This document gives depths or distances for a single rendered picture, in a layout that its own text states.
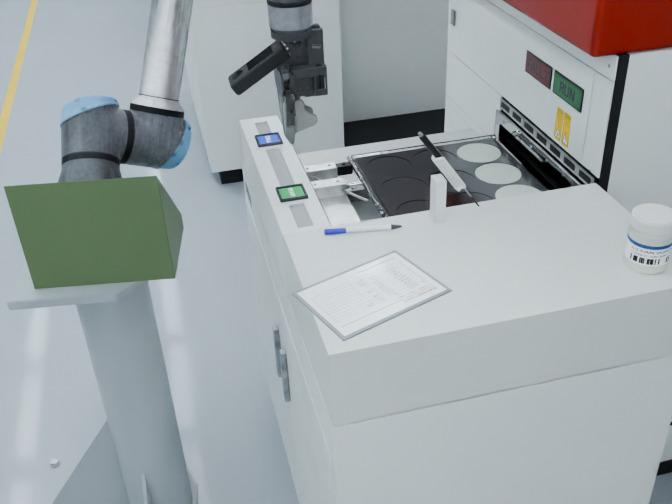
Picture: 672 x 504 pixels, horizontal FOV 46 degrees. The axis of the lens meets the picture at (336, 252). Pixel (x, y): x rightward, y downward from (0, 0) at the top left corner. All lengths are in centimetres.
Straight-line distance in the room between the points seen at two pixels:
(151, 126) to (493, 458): 96
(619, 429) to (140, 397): 103
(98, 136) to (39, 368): 130
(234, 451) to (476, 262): 122
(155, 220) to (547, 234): 73
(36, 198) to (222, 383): 120
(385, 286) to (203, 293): 177
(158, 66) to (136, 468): 96
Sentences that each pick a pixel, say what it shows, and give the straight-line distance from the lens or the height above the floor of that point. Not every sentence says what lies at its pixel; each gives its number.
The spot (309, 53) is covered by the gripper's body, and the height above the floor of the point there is 126.
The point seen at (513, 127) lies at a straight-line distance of 191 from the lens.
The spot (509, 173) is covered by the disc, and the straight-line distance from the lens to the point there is 178.
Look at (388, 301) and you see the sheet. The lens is 125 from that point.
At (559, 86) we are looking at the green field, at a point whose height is 110.
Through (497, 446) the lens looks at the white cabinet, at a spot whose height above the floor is 69.
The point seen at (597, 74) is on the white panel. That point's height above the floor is 117.
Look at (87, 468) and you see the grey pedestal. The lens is 219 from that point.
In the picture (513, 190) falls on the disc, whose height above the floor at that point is 90.
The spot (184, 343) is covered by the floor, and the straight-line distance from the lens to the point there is 277.
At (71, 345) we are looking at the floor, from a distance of 288.
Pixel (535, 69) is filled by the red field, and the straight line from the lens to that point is 180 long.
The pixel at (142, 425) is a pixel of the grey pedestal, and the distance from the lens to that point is 195.
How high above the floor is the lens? 171
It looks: 33 degrees down
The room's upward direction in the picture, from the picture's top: 3 degrees counter-clockwise
